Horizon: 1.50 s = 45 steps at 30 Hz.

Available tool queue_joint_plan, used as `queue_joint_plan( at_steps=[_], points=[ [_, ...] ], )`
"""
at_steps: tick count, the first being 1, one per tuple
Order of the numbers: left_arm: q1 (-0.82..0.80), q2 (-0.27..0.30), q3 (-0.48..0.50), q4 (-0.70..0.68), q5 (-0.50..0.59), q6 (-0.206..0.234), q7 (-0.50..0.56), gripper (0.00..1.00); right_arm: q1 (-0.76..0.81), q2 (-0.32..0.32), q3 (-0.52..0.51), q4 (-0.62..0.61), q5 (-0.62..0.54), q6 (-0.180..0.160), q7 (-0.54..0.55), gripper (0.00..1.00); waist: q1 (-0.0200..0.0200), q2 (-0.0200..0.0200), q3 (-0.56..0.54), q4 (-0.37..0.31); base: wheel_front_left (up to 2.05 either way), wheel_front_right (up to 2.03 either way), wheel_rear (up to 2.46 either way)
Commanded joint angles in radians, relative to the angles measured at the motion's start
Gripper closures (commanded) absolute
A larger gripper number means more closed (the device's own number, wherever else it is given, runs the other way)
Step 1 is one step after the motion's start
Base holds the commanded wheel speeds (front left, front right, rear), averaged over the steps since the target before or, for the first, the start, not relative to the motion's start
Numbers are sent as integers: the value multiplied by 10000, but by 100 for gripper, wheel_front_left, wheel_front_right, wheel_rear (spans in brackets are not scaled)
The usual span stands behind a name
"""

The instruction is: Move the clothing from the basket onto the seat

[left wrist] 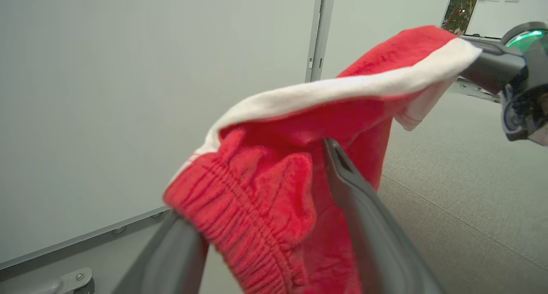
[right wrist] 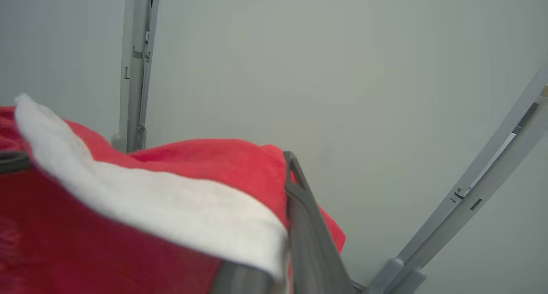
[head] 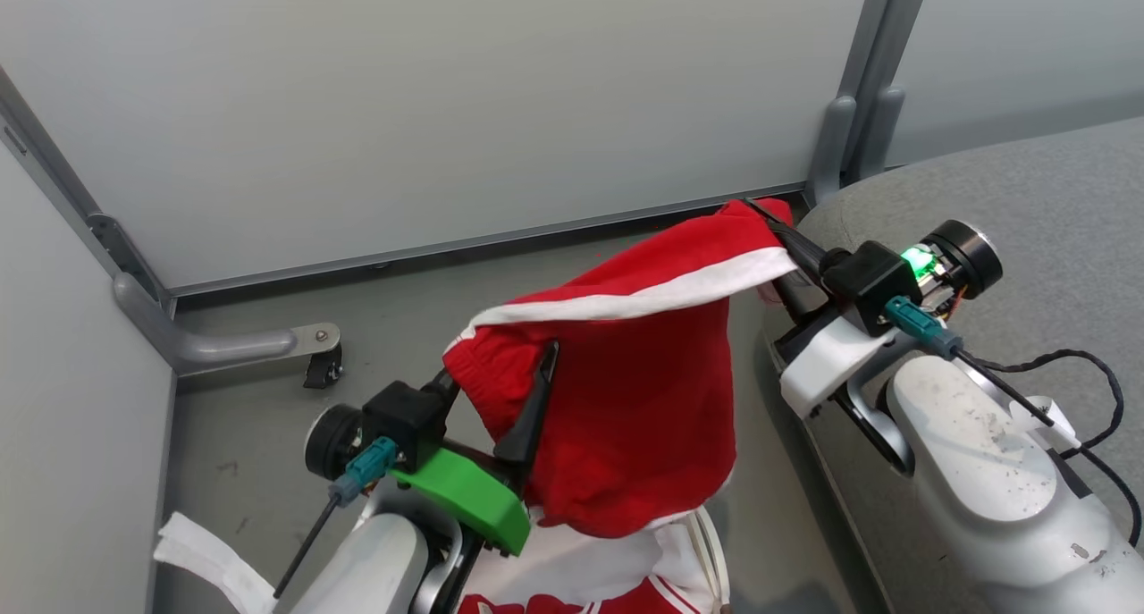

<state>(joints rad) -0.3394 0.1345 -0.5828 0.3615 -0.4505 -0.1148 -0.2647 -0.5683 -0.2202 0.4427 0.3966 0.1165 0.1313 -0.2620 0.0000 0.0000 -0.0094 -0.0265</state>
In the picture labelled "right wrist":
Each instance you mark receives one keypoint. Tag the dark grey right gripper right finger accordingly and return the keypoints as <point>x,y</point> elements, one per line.
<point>308,242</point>

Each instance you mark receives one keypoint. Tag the dark grey curved bar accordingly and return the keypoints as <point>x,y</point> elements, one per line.
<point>13,161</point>

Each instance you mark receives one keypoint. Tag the grey metal partition post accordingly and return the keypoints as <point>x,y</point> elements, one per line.
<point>479,191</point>
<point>133,71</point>

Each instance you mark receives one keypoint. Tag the red garment with white trim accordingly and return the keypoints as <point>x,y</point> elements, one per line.
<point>180,200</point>

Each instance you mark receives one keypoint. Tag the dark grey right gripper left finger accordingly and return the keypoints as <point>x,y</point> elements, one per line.
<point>242,281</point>

